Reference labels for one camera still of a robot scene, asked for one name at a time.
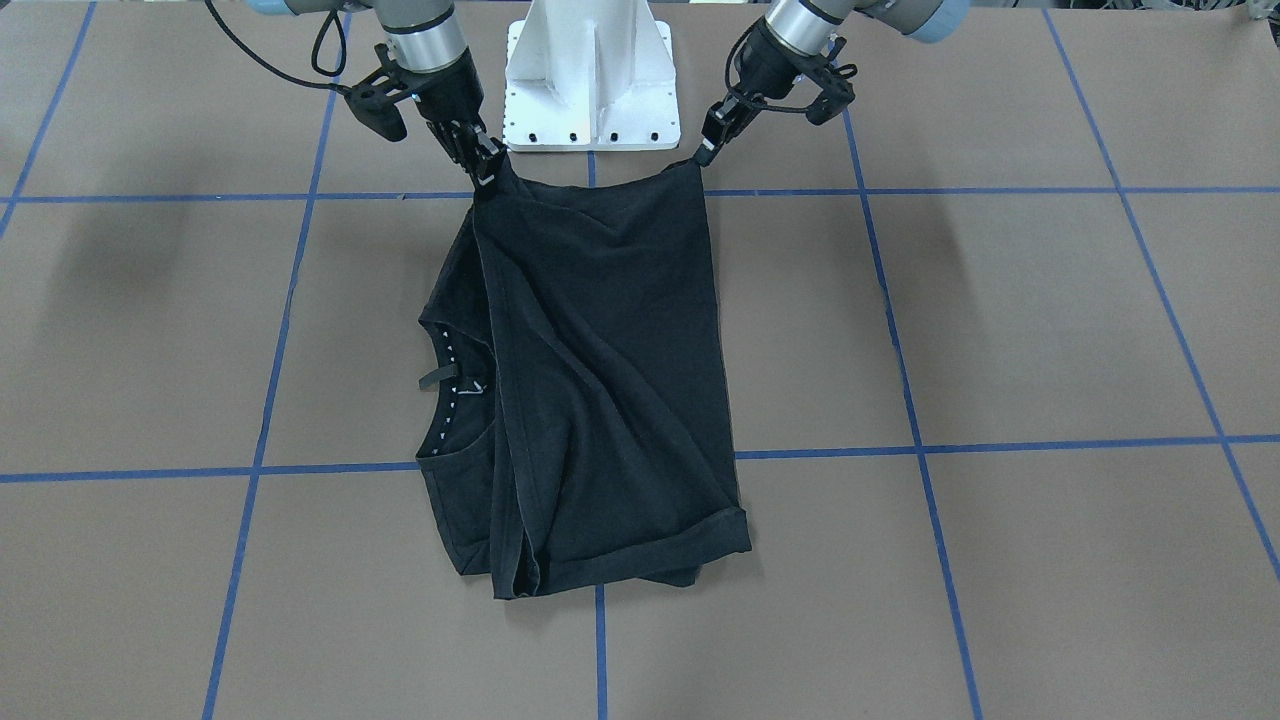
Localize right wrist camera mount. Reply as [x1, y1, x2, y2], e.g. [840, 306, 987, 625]
[339, 44, 408, 143]

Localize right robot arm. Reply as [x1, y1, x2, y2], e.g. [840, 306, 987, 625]
[248, 1, 506, 188]

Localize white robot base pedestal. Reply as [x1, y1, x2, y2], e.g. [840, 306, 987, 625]
[502, 1, 681, 152]

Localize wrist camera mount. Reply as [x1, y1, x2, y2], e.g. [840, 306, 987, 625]
[801, 56, 858, 126]
[339, 44, 408, 143]

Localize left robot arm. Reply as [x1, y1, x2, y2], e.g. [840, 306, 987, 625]
[692, 1, 972, 167]

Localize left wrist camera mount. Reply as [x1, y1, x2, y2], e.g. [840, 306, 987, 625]
[801, 56, 858, 126]

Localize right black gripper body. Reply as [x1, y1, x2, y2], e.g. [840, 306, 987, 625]
[403, 55, 506, 181]

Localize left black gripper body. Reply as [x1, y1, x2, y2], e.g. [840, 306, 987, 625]
[701, 20, 836, 150]

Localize black printed t-shirt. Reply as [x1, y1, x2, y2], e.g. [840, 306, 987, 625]
[416, 161, 753, 600]

